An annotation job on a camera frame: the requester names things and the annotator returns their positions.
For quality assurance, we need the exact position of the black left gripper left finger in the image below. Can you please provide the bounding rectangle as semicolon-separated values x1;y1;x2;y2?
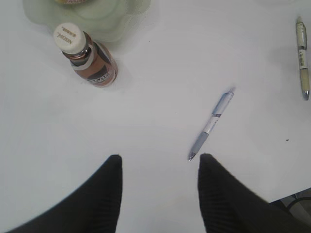
11;155;123;233

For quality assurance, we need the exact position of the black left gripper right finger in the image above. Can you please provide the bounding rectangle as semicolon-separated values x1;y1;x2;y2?
197;154;311;233

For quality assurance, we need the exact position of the blue grey ballpoint pen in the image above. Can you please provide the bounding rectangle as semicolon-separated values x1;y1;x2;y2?
187;87;235;161

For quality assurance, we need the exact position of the brown Nescafe coffee bottle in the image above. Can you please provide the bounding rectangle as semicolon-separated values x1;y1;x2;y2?
53;22;118;87

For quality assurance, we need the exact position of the cream grip ballpoint pen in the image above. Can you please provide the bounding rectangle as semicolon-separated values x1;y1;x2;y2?
296;17;311;101

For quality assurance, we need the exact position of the sugared bread bun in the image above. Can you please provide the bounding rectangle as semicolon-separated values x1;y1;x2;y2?
55;0;86;5

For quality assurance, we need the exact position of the pale green wavy plate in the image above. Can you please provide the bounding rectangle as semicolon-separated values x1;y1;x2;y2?
23;0;151;42

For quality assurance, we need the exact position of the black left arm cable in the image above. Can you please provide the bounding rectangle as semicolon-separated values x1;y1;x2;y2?
284;194;311;209

